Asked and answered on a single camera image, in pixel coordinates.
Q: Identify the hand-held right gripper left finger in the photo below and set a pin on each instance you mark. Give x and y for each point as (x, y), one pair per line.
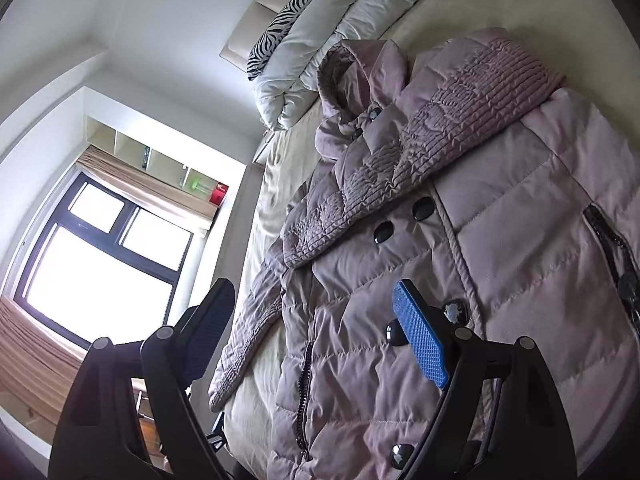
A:
(210, 330)

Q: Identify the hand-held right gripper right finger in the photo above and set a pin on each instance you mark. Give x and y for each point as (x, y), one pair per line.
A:
(420, 335)

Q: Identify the mauve quilted puffer jacket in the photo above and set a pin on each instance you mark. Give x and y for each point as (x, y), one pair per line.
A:
(525, 185)

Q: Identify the black framed window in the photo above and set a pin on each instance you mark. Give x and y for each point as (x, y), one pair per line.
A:
(100, 280)

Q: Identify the red box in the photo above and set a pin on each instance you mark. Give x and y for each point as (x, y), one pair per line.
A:
(218, 195)

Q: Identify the green mushroom lamp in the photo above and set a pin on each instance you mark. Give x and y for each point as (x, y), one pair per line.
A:
(195, 182)

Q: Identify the beige curtain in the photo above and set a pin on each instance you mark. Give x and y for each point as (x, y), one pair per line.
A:
(150, 185)
(35, 350)

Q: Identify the green shelf trinkets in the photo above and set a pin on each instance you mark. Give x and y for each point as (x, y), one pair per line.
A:
(146, 152)

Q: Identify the white built-in shelf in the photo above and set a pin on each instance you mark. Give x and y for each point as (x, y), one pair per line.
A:
(125, 142)

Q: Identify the white folded duvet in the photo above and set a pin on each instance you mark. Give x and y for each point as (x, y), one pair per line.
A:
(310, 45)

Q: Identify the zebra print pillow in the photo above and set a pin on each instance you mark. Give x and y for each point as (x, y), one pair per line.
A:
(277, 30)

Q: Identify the beige padded headboard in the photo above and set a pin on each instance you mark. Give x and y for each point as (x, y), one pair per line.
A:
(250, 25)

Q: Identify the bed with beige sheet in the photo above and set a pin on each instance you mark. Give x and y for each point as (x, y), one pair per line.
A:
(450, 5)

